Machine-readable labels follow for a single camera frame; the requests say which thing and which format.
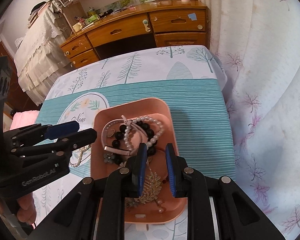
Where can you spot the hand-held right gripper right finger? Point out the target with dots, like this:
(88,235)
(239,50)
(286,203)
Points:
(171,170)

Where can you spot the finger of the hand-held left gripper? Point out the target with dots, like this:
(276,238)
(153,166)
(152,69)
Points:
(62,128)
(82,135)

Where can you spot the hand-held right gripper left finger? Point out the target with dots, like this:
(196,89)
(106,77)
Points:
(140,170)

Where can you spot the pink smart watch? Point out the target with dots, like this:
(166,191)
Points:
(115,150)

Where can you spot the grey flower earring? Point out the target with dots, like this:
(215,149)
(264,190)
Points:
(110,158)

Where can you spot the pink box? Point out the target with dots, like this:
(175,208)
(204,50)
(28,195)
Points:
(150,110)

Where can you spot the person's left hand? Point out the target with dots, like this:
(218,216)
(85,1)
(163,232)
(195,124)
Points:
(26,210)

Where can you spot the pink quilted blanket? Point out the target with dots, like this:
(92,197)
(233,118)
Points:
(22,118)

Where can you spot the tree print tablecloth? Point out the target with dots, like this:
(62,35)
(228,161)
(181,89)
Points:
(195,120)

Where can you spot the cream lace cover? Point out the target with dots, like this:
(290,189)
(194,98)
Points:
(37,55)

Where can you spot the cream mug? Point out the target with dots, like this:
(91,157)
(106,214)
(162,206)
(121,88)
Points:
(77,27)

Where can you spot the wooden desk with drawers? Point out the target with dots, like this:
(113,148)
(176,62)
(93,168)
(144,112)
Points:
(130,25)

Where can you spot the black case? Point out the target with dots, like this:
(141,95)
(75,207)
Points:
(105,13)

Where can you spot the green white drawer lock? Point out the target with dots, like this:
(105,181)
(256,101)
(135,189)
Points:
(146,26)

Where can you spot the white leaf print curtain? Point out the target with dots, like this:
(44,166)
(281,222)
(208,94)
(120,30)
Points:
(265,80)

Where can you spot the green plant pictures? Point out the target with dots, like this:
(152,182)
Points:
(126,2)

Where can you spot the blue sticker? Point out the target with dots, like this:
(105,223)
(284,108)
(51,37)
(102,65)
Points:
(192,16)

